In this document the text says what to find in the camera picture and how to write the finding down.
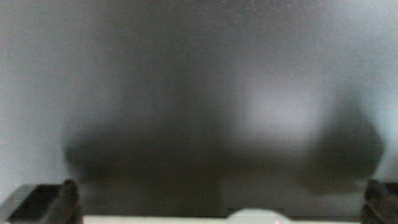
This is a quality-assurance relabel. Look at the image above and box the white cabinet top block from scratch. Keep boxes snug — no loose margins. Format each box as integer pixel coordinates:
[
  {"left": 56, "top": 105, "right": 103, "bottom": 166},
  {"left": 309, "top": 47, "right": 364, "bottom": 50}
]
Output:
[{"left": 0, "top": 0, "right": 398, "bottom": 220}]

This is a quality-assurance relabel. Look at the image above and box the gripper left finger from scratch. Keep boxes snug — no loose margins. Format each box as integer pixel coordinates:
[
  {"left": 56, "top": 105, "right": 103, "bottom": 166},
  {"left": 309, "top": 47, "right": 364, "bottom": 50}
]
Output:
[{"left": 0, "top": 179, "right": 83, "bottom": 224}]

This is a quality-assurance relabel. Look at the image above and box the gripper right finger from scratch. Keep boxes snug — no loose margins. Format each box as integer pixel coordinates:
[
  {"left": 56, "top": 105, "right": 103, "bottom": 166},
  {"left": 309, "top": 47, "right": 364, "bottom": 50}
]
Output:
[{"left": 360, "top": 180, "right": 398, "bottom": 224}]

